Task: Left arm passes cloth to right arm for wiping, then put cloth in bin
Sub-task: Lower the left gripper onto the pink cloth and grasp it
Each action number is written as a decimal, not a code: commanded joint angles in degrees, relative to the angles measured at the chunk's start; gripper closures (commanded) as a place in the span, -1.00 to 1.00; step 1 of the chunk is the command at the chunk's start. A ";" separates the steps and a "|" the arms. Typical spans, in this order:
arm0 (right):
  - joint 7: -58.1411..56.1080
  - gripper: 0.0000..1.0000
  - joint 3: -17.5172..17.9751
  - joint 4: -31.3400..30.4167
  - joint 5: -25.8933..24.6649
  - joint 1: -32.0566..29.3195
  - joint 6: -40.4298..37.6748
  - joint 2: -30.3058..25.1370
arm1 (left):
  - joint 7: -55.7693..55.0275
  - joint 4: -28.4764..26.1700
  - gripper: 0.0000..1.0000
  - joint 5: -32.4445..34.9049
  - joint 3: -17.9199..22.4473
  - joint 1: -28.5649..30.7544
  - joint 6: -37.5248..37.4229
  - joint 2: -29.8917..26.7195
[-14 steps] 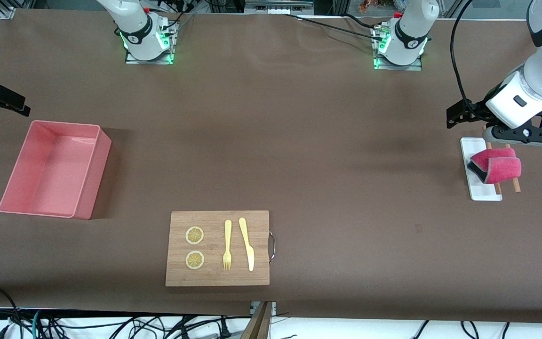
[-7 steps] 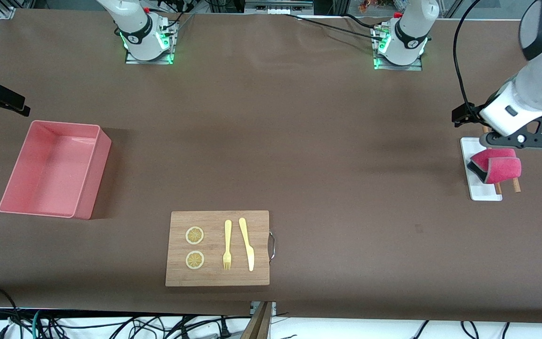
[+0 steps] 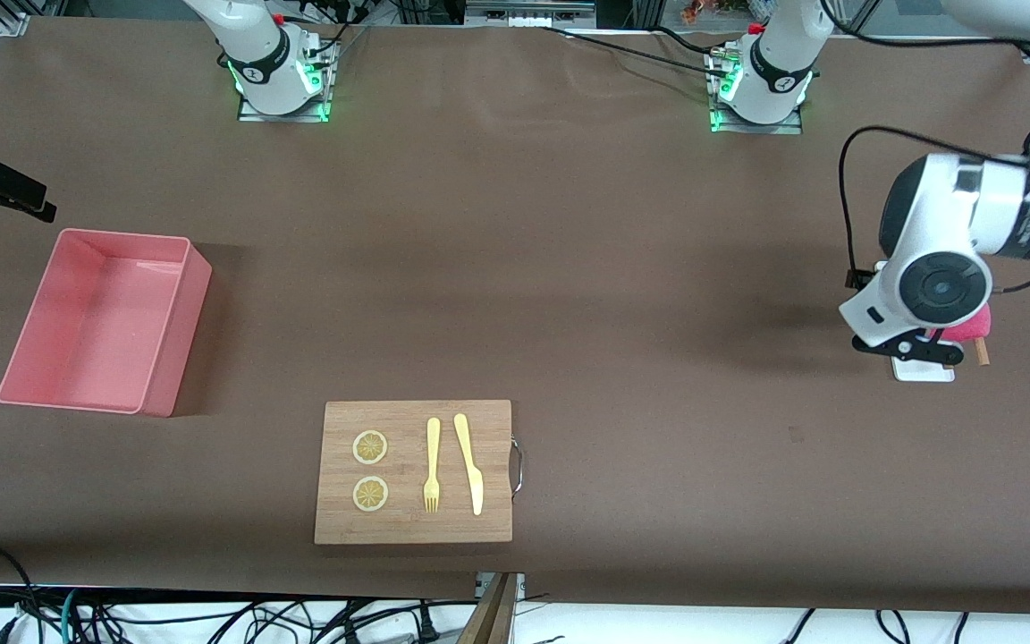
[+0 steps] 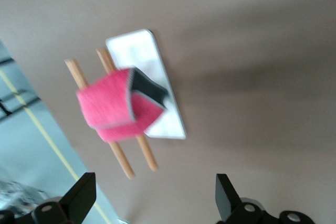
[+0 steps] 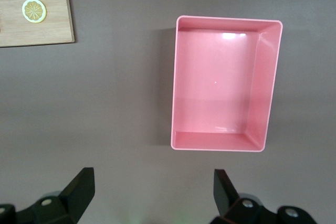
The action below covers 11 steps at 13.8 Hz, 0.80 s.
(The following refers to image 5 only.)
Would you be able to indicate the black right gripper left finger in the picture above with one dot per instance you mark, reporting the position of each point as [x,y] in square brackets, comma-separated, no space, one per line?
[65,203]

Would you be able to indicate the wooden cutting board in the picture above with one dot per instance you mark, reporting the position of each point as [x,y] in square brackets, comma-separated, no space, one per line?
[52,27]

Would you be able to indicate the pink plastic bin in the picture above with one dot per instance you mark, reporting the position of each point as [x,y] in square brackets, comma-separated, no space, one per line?
[210,85]

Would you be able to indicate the lemon slice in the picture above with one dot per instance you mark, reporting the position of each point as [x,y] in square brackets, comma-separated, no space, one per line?
[34,11]

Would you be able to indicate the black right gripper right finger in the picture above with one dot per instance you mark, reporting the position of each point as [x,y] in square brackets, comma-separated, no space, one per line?
[225,197]

